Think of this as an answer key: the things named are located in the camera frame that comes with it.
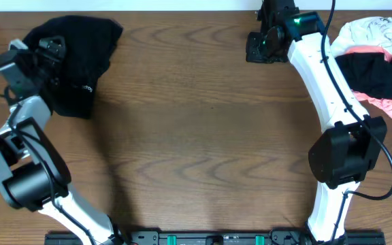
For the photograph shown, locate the black velvet garment with buttons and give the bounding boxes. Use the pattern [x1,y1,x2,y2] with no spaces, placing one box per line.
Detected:
[22,14,124,110]

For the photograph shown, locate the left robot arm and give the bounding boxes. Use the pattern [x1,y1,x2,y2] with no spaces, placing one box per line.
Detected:
[0,35,131,244]

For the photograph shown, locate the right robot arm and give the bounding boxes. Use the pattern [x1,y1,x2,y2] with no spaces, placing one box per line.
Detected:
[246,1,387,244]

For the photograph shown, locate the folded black polo shirt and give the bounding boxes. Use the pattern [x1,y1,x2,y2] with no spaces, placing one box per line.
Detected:
[50,78,97,119]

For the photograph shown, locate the dark navy crumpled garment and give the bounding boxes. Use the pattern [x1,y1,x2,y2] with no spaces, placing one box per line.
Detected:
[336,52,392,99]

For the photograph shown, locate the pink and white garment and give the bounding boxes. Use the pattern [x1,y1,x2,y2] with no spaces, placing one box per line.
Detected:
[331,16,392,118]

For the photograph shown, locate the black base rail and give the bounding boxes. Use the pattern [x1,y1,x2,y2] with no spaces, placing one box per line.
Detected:
[44,230,387,245]

